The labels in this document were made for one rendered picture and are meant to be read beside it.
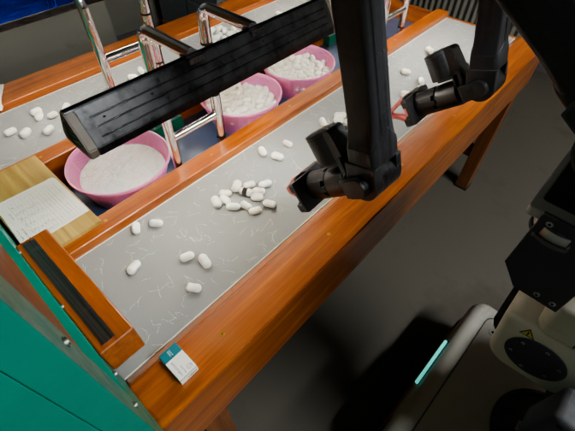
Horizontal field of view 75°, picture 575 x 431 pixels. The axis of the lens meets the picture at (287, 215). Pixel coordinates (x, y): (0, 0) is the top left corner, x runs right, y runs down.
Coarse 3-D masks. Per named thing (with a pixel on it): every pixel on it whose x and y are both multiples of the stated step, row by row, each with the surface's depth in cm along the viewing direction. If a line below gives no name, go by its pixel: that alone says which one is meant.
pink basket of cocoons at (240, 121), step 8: (248, 80) 131; (256, 80) 130; (264, 80) 129; (272, 80) 126; (272, 88) 127; (280, 88) 122; (280, 96) 119; (208, 112) 118; (264, 112) 114; (224, 120) 115; (232, 120) 114; (240, 120) 114; (248, 120) 115; (232, 128) 119; (240, 128) 118
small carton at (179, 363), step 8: (176, 344) 66; (168, 352) 65; (176, 352) 65; (184, 352) 65; (168, 360) 64; (176, 360) 64; (184, 360) 64; (192, 360) 64; (168, 368) 63; (176, 368) 63; (184, 368) 63; (192, 368) 63; (176, 376) 62; (184, 376) 62
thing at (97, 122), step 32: (320, 0) 83; (288, 32) 78; (320, 32) 84; (224, 64) 70; (256, 64) 74; (96, 96) 57; (128, 96) 60; (160, 96) 63; (192, 96) 66; (64, 128) 59; (96, 128) 57; (128, 128) 60
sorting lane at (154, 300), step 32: (448, 32) 157; (416, 64) 139; (288, 128) 113; (256, 160) 104; (288, 160) 104; (192, 192) 96; (288, 192) 96; (192, 224) 89; (224, 224) 89; (256, 224) 89; (288, 224) 89; (96, 256) 83; (128, 256) 83; (160, 256) 83; (224, 256) 83; (256, 256) 83; (128, 288) 78; (160, 288) 78; (224, 288) 78; (128, 320) 73; (160, 320) 73; (192, 320) 73
